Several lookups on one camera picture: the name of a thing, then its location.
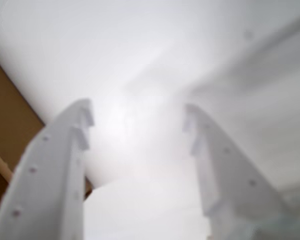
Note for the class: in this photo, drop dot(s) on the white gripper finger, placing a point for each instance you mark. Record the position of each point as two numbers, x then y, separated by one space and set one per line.
47 187
227 187

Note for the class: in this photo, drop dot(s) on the brown cardboard box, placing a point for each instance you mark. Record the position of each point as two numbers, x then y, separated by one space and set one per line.
7 112

